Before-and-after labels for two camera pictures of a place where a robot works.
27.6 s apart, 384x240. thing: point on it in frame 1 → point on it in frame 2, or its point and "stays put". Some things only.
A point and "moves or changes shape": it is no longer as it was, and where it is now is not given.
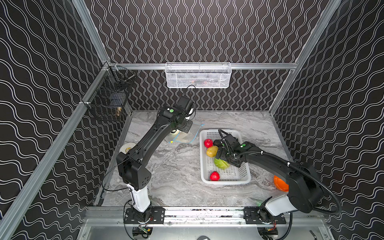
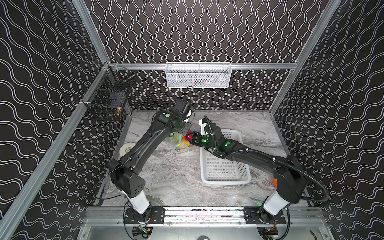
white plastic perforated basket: (233, 175) stays put
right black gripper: (223, 149) → (199, 137)
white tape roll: (126, 147) stays put
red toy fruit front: (214, 176) → (190, 136)
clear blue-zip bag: (185, 138) moves or changes shape
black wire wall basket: (109, 96) stays put
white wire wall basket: (198, 75) stays put
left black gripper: (182, 126) stays put
